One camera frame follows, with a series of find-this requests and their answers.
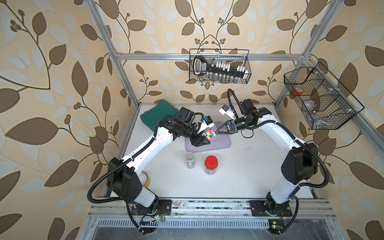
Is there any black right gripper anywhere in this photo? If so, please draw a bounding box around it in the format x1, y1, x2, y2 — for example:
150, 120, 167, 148
215, 116, 253, 136

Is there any clear jar of star candies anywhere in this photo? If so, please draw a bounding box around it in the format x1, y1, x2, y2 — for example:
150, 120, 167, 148
202, 125, 220, 142

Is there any red lidded clear jar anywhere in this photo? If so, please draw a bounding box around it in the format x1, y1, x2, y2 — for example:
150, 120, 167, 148
205, 156, 219, 175

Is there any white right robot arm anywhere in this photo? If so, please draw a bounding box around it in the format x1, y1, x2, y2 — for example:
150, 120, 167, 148
216, 105, 330, 216

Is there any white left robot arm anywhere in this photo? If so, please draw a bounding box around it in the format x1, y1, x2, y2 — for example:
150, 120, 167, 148
87, 116, 211, 211

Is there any open clear jar of candies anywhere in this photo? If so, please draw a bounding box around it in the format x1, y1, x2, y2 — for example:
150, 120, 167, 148
186, 152, 196, 169

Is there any red lidded jar in basket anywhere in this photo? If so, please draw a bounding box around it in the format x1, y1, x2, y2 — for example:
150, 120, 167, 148
293, 87, 304, 96

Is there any lilac plastic tray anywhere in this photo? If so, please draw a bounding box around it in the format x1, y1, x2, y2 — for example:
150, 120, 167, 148
185, 135, 231, 153

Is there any green plastic block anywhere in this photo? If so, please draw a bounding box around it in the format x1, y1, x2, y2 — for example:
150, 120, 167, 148
140, 101, 179, 132

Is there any yellow tape roll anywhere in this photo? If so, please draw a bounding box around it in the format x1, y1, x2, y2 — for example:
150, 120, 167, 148
139, 172, 151, 188

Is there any black socket set holder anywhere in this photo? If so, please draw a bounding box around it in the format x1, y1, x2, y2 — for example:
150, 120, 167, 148
192, 56, 251, 79

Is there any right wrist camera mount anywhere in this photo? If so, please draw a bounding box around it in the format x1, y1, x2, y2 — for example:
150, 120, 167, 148
218, 98, 257, 119

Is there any black wire basket back wall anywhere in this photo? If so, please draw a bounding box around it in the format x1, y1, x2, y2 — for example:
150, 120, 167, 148
189, 48, 252, 85

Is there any black wire basket wall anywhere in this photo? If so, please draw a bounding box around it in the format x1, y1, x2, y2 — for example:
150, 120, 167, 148
189, 48, 252, 85
284, 62, 365, 130

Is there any black wire basket right wall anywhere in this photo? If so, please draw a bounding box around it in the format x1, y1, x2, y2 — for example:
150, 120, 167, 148
284, 62, 365, 130

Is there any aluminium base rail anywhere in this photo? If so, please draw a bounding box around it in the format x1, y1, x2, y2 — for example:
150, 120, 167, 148
88, 198, 336, 229

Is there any aluminium frame post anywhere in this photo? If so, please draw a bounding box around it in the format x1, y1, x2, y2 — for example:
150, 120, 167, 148
274, 0, 346, 109

